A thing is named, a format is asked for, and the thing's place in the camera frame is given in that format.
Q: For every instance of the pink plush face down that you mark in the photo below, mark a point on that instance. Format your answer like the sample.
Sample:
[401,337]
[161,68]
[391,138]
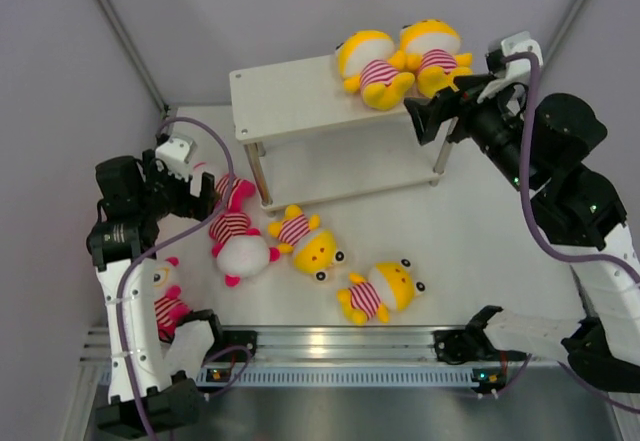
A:
[239,249]

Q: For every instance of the white two-tier shelf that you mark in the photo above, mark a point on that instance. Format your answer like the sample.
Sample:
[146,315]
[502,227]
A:
[307,141]

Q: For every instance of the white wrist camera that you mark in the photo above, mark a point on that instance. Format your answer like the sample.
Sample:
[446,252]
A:
[507,73]
[176,155]

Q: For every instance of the yellow frog plush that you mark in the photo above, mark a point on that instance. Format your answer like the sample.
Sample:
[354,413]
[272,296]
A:
[388,286]
[370,64]
[314,249]
[432,49]

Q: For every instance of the pink plush near shelf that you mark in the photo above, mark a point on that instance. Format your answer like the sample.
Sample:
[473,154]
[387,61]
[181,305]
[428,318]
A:
[240,189]

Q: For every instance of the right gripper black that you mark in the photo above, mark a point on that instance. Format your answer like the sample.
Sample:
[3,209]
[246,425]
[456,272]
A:
[426,114]

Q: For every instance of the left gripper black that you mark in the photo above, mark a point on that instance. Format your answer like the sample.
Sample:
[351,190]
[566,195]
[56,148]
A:
[190,205]

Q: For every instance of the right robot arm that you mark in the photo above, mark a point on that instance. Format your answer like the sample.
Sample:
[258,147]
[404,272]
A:
[573,213]

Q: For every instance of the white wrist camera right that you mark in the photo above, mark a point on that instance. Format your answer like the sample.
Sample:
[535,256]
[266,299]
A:
[507,73]

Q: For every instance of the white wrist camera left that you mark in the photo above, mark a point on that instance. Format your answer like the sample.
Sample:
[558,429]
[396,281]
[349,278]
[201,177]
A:
[176,155]

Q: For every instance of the pink plush with glasses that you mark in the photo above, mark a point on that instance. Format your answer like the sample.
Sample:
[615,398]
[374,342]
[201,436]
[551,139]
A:
[169,307]

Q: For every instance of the aluminium rail frame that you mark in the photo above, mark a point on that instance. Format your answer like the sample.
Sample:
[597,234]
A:
[336,345]

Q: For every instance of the perforated cable duct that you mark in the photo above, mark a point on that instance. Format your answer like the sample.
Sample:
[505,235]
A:
[352,376]

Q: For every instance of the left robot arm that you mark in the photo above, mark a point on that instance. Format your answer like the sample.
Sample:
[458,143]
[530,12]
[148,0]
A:
[152,387]

